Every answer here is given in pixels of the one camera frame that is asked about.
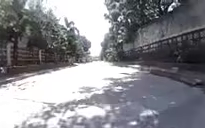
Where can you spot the dirt verge strip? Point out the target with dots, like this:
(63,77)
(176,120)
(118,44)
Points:
(20,74)

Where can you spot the dark metal railing fence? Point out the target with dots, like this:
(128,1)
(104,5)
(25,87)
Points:
(176,45)

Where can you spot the grey asphalt road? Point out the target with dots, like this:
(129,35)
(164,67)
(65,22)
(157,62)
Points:
(90,90)

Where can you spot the slatted fence with posts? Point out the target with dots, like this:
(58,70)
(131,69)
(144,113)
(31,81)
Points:
(26,55)

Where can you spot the trees over wall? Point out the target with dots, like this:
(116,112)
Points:
(130,23)

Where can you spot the grey concrete wall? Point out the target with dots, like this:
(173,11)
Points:
(176,30)

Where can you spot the concrete kerb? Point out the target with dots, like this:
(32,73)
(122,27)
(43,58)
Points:
(176,75)

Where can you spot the row of trees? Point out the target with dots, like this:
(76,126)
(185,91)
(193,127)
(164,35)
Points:
(46,33)

